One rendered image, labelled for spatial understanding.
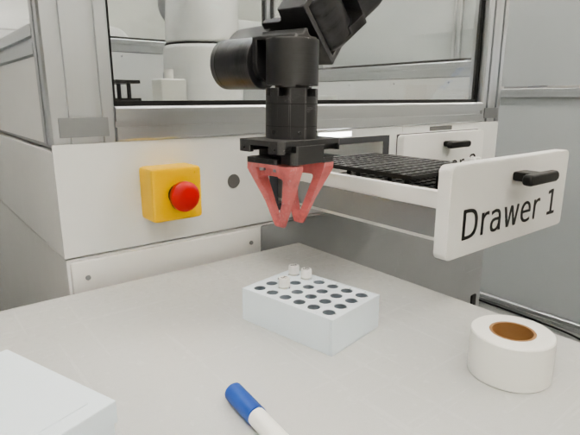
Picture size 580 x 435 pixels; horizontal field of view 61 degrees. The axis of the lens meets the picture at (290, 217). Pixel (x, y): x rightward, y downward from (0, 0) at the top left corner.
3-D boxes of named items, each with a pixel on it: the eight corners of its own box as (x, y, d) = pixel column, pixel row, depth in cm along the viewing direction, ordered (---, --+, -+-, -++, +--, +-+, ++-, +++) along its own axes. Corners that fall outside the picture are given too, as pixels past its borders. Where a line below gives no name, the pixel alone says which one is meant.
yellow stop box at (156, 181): (205, 217, 68) (203, 166, 67) (156, 225, 64) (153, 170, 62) (188, 211, 72) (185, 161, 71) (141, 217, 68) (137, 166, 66)
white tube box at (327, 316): (378, 327, 53) (380, 294, 52) (331, 356, 47) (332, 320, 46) (292, 297, 61) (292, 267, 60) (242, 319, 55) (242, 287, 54)
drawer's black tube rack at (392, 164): (480, 205, 77) (483, 164, 76) (408, 223, 66) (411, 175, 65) (374, 185, 94) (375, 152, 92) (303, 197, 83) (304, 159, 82)
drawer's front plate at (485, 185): (559, 223, 73) (570, 149, 71) (444, 262, 56) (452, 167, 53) (548, 221, 75) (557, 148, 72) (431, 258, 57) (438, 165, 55)
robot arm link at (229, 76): (322, -35, 52) (350, 30, 58) (241, -21, 58) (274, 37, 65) (273, 46, 47) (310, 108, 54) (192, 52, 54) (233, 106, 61)
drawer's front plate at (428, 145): (480, 176, 117) (484, 129, 114) (401, 190, 99) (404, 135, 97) (473, 175, 118) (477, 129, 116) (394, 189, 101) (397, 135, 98)
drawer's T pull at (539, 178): (559, 180, 62) (560, 170, 62) (530, 187, 58) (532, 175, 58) (531, 177, 65) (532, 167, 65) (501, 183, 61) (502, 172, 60)
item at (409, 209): (544, 212, 74) (549, 172, 72) (441, 243, 58) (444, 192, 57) (352, 179, 104) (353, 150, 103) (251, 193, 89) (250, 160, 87)
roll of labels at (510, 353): (452, 369, 45) (456, 329, 44) (489, 344, 49) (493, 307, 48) (530, 404, 40) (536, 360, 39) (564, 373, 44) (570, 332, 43)
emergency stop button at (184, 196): (202, 210, 65) (201, 180, 64) (174, 214, 63) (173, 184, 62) (192, 206, 68) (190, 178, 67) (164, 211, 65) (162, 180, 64)
